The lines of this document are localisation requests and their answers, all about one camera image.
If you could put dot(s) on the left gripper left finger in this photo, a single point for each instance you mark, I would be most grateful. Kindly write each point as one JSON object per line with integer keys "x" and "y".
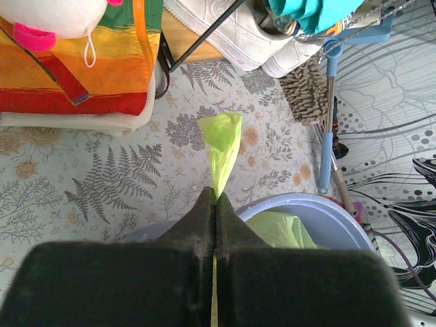
{"x": 162, "y": 282}

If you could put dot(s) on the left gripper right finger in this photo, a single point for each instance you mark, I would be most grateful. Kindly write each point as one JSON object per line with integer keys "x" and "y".
{"x": 308, "y": 287}

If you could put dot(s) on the blue-grey trash bin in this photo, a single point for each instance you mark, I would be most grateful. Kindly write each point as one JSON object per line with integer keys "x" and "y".
{"x": 323, "y": 218}

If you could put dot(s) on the green trash bag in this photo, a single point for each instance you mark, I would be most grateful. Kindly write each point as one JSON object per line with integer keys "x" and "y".
{"x": 221, "y": 134}

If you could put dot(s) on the rainbow striped cloth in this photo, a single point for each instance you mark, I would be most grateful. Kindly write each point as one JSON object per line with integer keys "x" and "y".
{"x": 57, "y": 81}

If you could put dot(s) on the white sneaker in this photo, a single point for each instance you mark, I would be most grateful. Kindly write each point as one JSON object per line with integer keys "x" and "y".
{"x": 292, "y": 55}

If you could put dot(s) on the teal folded cloth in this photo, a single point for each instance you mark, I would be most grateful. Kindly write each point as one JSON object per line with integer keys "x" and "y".
{"x": 311, "y": 17}

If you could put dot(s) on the pink white plush doll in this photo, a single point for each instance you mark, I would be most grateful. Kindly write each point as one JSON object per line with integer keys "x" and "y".
{"x": 38, "y": 25}

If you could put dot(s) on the blue handle tool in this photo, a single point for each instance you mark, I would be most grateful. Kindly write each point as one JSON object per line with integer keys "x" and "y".
{"x": 376, "y": 32}

